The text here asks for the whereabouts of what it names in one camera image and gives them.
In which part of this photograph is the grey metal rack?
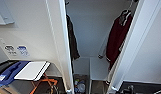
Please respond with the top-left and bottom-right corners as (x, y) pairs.
(153, 87), (161, 94)

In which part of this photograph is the white wardrobe shelf box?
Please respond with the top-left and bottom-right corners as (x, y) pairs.
(72, 56), (111, 82)

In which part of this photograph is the white plastic bag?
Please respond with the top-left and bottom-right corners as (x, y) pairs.
(77, 82), (87, 94)

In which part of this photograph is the red jacket with white sleeves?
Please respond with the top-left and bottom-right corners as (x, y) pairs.
(96, 9), (134, 85)

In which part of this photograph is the white wardrobe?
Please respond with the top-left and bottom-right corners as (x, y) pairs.
(45, 0), (161, 94)

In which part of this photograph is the olive green jacket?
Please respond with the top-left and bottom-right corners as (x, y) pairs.
(65, 13), (81, 62)

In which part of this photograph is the white hanger under red jacket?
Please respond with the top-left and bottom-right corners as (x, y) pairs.
(119, 1), (135, 18)

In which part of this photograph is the orange metal frame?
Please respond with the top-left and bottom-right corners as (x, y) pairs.
(29, 74), (61, 94)

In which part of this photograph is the wall sign with blue print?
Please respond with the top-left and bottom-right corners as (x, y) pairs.
(16, 45), (31, 58)

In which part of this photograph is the white wall switch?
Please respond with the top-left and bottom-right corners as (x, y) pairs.
(0, 37), (6, 47)

